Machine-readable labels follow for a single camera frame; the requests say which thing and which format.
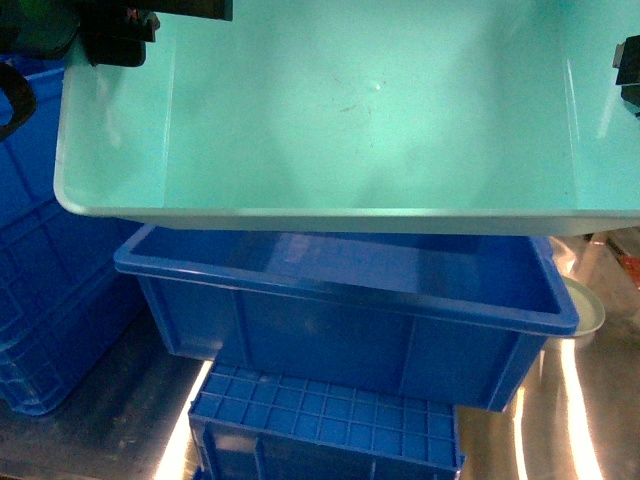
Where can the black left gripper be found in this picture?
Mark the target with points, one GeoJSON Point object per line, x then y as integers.
{"type": "Point", "coordinates": [116, 35]}

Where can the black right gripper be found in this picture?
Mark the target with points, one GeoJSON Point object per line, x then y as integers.
{"type": "Point", "coordinates": [626, 62]}

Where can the teal plastic bin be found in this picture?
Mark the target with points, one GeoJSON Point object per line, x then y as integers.
{"type": "Point", "coordinates": [469, 117]}

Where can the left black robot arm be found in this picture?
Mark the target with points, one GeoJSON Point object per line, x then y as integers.
{"type": "Point", "coordinates": [44, 30]}

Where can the pale round plate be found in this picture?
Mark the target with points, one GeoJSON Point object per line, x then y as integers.
{"type": "Point", "coordinates": [591, 314]}

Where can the large blue plastic crate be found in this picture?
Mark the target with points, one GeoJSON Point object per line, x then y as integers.
{"type": "Point", "coordinates": [458, 319]}

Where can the blue crate on left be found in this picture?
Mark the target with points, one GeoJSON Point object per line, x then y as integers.
{"type": "Point", "coordinates": [63, 304]}

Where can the upturned blue ribbed crate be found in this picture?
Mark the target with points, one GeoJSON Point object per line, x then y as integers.
{"type": "Point", "coordinates": [248, 424]}

